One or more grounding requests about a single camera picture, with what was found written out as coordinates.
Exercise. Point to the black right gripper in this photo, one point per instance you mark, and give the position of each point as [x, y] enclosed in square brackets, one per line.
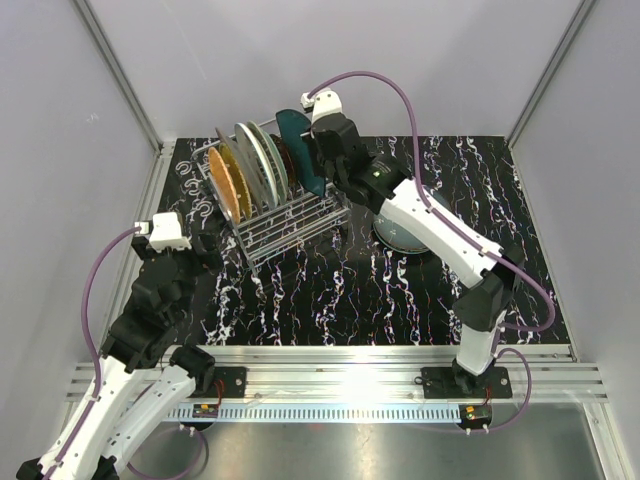
[312, 143]

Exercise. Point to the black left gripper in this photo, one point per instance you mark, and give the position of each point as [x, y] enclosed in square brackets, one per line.
[211, 256]

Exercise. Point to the teal square plate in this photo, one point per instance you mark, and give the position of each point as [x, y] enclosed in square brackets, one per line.
[293, 126]

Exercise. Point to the red floral plate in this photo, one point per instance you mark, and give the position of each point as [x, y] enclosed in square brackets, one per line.
[286, 159]

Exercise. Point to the yellow green woven plate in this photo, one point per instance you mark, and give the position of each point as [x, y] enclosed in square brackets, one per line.
[242, 190]

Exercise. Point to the white bottom plate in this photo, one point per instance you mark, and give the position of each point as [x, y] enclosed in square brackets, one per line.
[259, 161]

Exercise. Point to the grey reindeer plate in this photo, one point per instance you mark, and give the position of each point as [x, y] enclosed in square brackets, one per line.
[255, 187]

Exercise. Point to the orange woven plate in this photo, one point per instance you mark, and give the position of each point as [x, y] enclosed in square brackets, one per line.
[224, 184]

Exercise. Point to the dark bottom plate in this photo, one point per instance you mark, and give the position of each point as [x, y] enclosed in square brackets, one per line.
[396, 237]

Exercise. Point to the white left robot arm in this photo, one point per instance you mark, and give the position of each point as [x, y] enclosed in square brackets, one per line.
[108, 426]

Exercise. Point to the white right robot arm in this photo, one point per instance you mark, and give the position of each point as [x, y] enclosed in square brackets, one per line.
[386, 187]

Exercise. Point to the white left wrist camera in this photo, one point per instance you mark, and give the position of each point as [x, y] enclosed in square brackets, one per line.
[164, 231]

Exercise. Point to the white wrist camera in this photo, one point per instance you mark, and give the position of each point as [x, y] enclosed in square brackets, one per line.
[323, 103]
[164, 231]

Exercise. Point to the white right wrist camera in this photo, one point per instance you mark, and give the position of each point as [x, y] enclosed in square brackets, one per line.
[323, 103]

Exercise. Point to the silver wire dish rack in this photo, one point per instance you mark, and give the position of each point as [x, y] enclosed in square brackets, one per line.
[302, 218]

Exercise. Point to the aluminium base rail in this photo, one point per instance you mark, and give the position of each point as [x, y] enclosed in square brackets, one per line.
[397, 384]

